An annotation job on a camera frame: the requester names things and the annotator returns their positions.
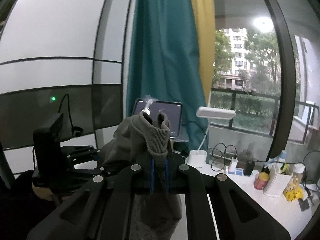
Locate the yellow curtain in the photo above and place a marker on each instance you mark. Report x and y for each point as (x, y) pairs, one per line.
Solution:
(204, 14)

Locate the tablet with dark screen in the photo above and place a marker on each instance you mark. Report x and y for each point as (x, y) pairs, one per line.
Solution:
(173, 111)

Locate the yellow snack bag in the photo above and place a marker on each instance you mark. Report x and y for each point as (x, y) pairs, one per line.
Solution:
(293, 192)

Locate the red yellow snack can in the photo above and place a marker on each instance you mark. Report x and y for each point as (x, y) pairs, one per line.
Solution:
(261, 181)

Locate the teal curtain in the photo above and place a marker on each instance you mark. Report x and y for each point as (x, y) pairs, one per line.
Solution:
(164, 63)

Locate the white perforated basket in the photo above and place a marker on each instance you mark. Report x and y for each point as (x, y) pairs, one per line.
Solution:
(277, 182)

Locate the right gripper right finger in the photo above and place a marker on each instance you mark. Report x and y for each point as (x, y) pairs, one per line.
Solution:
(187, 180)

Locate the dark olive grey garment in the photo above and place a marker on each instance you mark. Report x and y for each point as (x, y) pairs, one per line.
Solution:
(141, 140)

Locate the white charger with black cable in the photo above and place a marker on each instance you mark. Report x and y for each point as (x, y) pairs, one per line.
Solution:
(222, 155)

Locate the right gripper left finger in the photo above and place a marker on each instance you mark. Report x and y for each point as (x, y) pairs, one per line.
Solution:
(132, 180)

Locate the white desk lamp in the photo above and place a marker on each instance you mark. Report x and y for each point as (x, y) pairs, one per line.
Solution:
(197, 158)

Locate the clear snack jar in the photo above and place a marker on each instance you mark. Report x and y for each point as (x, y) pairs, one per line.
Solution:
(298, 173)

